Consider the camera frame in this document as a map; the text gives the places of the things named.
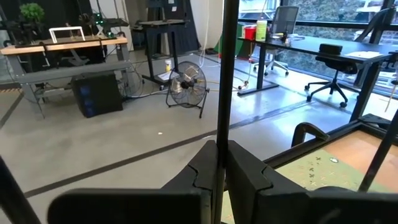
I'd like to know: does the small green plant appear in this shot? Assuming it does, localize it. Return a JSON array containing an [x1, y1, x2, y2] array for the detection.
[[19, 2, 45, 24]]

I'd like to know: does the white riser shelf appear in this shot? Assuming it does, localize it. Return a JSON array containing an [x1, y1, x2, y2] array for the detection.
[[49, 26, 86, 44]]

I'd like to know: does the black computer tower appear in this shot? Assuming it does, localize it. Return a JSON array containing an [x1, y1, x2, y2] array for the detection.
[[70, 72, 124, 118]]

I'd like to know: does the grey mesh office chair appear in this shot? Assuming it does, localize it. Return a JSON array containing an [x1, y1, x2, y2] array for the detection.
[[253, 5, 300, 77]]

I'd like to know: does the black office chair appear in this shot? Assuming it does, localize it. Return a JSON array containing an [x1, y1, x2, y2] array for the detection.
[[304, 43, 358, 109]]

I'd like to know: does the wooden workbench with grey legs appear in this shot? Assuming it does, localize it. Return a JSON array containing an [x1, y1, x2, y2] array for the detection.
[[0, 35, 137, 119]]

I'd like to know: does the black standing desk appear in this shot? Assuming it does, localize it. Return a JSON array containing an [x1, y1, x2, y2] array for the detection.
[[138, 18, 187, 86]]

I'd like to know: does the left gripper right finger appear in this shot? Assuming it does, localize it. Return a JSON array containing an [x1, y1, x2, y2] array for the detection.
[[225, 140, 398, 224]]

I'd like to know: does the black aluminium table frame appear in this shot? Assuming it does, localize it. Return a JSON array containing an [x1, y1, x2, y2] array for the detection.
[[262, 113, 398, 169]]

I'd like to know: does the green wipes canister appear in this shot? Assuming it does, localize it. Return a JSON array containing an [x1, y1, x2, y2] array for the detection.
[[255, 19, 268, 42]]

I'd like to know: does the long black desk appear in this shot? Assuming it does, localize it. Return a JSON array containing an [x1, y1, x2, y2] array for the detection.
[[238, 35, 398, 122]]

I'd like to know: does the white paper sheet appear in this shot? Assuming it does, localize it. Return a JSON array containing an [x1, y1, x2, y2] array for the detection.
[[345, 50, 385, 59]]

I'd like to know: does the red container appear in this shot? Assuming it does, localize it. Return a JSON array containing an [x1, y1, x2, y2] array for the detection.
[[243, 26, 257, 40]]

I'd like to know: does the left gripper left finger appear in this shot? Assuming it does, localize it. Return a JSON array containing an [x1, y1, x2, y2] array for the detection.
[[47, 139, 218, 224]]

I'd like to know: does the black floor fan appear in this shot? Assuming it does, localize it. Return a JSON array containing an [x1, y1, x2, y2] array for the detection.
[[165, 60, 211, 119]]

